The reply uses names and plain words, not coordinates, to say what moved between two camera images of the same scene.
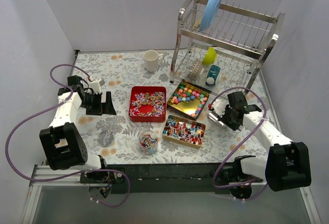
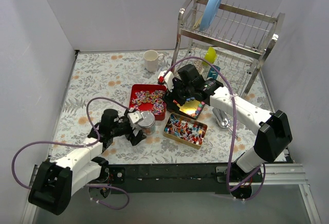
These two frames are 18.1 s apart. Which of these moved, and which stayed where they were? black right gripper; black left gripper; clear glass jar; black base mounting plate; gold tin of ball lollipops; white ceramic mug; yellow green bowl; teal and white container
Moved: clear glass jar; black left gripper; black right gripper
Stayed: teal and white container; white ceramic mug; gold tin of ball lollipops; black base mounting plate; yellow green bowl
